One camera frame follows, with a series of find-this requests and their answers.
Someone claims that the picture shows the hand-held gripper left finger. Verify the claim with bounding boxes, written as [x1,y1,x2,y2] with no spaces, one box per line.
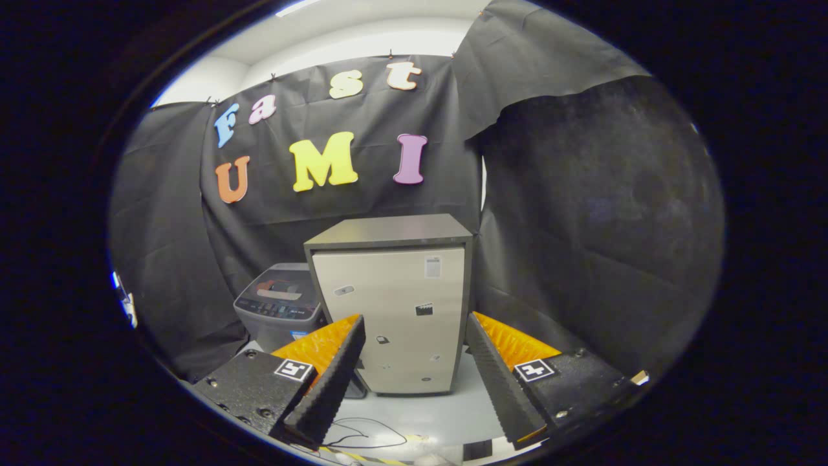
[192,314,367,449]

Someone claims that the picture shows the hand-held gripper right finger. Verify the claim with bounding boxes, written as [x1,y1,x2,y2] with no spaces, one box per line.
[464,312,638,449]

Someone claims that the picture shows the grey washing machine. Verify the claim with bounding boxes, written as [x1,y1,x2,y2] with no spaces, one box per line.
[233,262,367,399]

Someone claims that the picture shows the dark washing machine lid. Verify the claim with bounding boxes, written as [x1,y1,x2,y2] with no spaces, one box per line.
[254,263,319,306]

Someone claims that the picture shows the beige cabinet with dark top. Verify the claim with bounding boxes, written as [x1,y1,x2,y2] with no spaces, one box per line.
[304,214,476,397]

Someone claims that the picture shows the dark felt curtain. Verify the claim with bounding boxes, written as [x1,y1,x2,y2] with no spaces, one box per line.
[475,74,726,379]

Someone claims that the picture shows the black backdrop cloth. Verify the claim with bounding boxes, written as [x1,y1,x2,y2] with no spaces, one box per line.
[109,0,654,383]

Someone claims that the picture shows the thin black cable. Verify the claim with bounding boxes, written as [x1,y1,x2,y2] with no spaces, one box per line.
[322,417,408,451]

